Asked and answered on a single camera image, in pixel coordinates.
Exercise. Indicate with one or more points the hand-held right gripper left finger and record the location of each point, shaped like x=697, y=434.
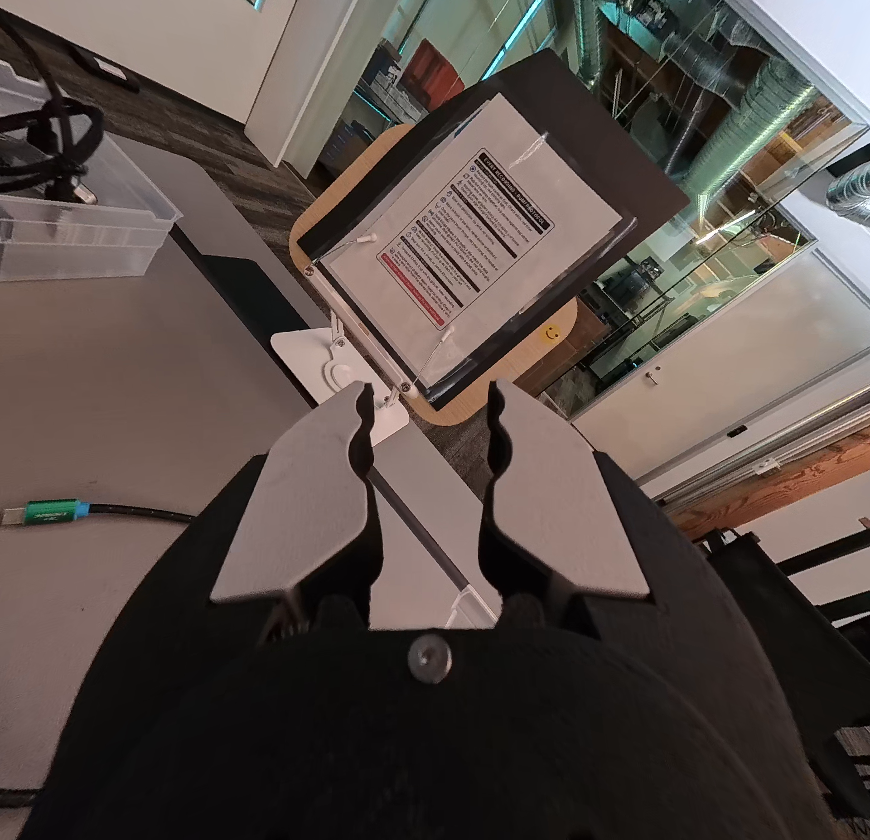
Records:
x=299, y=507

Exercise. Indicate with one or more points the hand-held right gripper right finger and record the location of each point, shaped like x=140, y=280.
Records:
x=564, y=507

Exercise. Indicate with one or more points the clear plastic bin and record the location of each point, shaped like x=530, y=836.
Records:
x=102, y=242

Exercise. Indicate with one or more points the rounded wooden board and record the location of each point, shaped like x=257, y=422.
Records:
x=469, y=408

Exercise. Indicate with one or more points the yellow smiley sticker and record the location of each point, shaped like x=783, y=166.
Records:
x=552, y=334

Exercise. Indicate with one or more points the black chair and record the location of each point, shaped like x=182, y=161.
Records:
x=768, y=582

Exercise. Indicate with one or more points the instruction sign on white stand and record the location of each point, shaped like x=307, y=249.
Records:
x=578, y=126

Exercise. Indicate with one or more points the red box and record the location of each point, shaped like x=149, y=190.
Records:
x=435, y=72

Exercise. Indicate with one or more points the small black box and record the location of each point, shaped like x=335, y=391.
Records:
x=95, y=69

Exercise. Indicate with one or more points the silver corrugated air duct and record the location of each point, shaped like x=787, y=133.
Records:
x=598, y=31
x=849, y=187
x=754, y=113

